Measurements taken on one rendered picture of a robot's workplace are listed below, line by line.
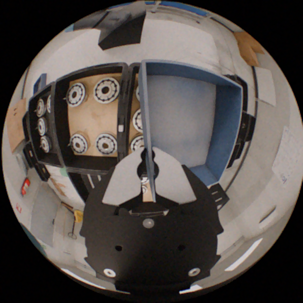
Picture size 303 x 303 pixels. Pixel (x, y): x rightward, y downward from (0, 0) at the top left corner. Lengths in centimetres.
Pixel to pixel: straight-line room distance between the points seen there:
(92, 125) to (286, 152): 317
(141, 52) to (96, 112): 38
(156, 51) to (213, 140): 52
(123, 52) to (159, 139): 52
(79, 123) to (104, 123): 13
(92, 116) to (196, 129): 38
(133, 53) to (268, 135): 298
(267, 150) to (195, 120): 291
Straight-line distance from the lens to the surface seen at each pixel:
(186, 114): 18
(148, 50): 60
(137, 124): 38
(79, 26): 46
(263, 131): 304
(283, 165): 299
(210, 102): 21
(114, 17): 46
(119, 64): 32
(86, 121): 46
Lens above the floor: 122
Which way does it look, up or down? 57 degrees down
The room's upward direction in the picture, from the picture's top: 162 degrees clockwise
